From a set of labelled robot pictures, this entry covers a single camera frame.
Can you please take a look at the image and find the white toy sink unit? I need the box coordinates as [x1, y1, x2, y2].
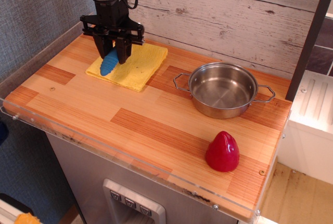
[277, 12, 333, 185]

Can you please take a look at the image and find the stainless steel pot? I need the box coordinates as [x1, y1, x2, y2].
[173, 62, 275, 119]

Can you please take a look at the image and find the silver dispenser panel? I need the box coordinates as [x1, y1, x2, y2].
[103, 178, 167, 223]

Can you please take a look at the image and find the red toy pepper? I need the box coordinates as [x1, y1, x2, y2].
[205, 131, 240, 172]

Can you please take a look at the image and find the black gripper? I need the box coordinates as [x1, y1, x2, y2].
[80, 0, 145, 64]

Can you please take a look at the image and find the dark vertical post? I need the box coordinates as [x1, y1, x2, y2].
[285, 0, 331, 101]

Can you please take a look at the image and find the yellow object bottom left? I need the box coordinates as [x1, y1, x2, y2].
[14, 213, 41, 224]

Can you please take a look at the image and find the grey toy fridge cabinet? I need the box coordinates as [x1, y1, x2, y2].
[47, 134, 238, 223]

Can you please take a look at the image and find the blue handled metal spoon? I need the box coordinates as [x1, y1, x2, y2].
[100, 47, 119, 76]

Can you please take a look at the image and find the yellow rag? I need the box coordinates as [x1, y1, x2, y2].
[85, 44, 168, 92]

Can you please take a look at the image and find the clear acrylic edge guard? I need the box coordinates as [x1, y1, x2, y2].
[1, 100, 260, 223]

